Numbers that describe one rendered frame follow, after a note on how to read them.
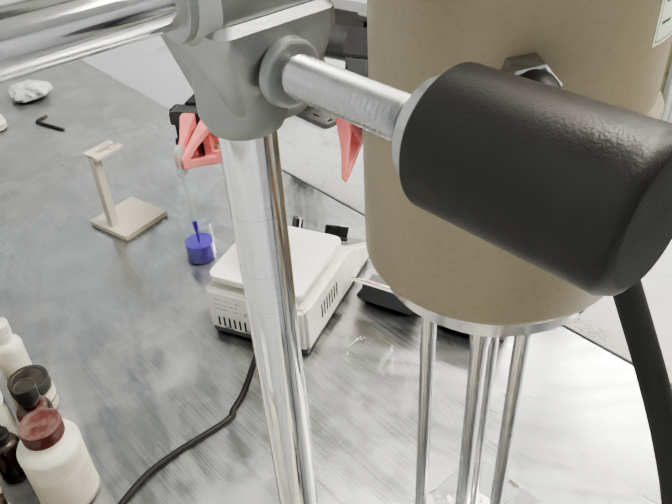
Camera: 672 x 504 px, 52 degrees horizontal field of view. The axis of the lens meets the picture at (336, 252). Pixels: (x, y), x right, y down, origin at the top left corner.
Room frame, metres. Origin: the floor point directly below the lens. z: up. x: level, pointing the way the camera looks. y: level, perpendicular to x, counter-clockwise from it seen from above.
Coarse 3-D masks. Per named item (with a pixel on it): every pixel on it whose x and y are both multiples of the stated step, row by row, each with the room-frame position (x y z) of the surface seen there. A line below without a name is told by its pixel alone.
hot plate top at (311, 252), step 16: (304, 240) 0.66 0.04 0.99; (320, 240) 0.66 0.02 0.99; (336, 240) 0.66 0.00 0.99; (224, 256) 0.64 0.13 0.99; (304, 256) 0.63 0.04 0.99; (320, 256) 0.63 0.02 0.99; (224, 272) 0.61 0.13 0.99; (240, 272) 0.61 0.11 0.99; (304, 272) 0.60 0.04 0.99; (320, 272) 0.60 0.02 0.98; (304, 288) 0.57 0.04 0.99
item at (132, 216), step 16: (112, 144) 0.87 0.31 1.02; (96, 160) 0.83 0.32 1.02; (96, 176) 0.84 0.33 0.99; (112, 208) 0.84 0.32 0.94; (128, 208) 0.88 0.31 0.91; (144, 208) 0.88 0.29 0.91; (160, 208) 0.88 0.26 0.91; (96, 224) 0.85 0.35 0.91; (112, 224) 0.83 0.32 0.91; (128, 224) 0.84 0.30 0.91; (144, 224) 0.84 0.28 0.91; (128, 240) 0.81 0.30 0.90
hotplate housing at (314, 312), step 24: (336, 264) 0.64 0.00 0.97; (360, 264) 0.69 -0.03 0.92; (216, 288) 0.60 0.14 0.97; (240, 288) 0.60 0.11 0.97; (312, 288) 0.59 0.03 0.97; (336, 288) 0.62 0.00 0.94; (216, 312) 0.60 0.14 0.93; (240, 312) 0.59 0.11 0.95; (312, 312) 0.57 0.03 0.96; (312, 336) 0.56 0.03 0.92
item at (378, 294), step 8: (352, 280) 0.64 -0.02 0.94; (360, 280) 0.64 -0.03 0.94; (376, 280) 0.68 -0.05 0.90; (368, 288) 0.64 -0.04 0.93; (376, 288) 0.63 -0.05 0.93; (384, 288) 0.62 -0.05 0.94; (360, 296) 0.65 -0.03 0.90; (368, 296) 0.64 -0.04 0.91; (376, 296) 0.63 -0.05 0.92; (384, 296) 0.63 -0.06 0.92; (392, 296) 0.62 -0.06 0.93; (384, 304) 0.63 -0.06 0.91; (392, 304) 0.62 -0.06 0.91; (400, 304) 0.62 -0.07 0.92; (408, 312) 0.61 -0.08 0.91
